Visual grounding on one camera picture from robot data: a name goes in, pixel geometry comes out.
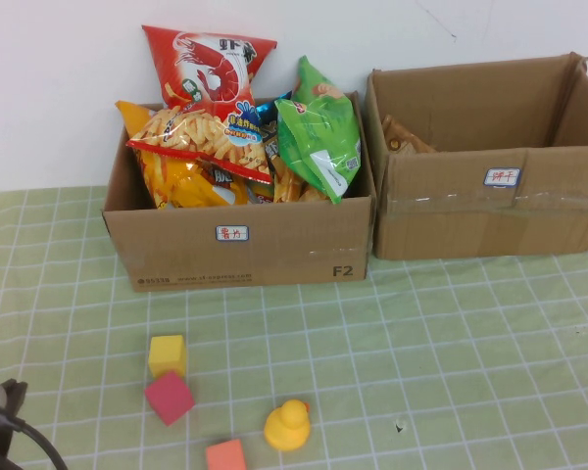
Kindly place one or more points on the yellow foam cube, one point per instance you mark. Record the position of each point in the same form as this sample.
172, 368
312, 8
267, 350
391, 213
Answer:
166, 355

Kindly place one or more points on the green snack bag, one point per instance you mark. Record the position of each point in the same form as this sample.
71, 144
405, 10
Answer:
323, 132

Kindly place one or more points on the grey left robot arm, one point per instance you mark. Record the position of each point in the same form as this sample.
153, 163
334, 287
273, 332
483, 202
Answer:
0, 416

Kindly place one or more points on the red shrimp chips bag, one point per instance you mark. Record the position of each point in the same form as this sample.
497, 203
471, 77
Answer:
210, 63

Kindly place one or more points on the orange foam block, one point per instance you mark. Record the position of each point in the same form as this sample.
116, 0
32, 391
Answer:
225, 456

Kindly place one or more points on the dark orange fries snack bag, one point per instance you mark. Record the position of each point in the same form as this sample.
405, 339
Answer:
289, 188

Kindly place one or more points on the yellow fries chips bag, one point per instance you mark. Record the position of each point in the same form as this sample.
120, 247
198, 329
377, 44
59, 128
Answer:
154, 183

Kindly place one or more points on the large plain cardboard box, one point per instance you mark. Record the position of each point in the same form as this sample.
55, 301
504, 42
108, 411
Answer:
470, 230

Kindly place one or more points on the cardboard box printed F2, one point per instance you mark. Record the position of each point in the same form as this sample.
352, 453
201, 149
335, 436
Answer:
176, 254

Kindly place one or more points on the yellow rubber duck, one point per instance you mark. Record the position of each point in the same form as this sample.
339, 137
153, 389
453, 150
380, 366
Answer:
286, 431

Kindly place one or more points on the pink foam cube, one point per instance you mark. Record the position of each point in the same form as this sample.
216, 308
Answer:
169, 399

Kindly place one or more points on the yellow glossy chips bag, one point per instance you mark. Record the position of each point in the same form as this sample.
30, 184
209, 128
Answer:
201, 193

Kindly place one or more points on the brown printed biscuit pack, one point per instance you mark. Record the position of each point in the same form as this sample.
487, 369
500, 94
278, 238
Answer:
402, 137

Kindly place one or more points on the blue foil snack bag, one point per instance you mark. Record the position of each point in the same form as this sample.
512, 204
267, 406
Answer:
264, 108

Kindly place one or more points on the white label on plain box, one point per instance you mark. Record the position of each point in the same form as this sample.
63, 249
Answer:
503, 176

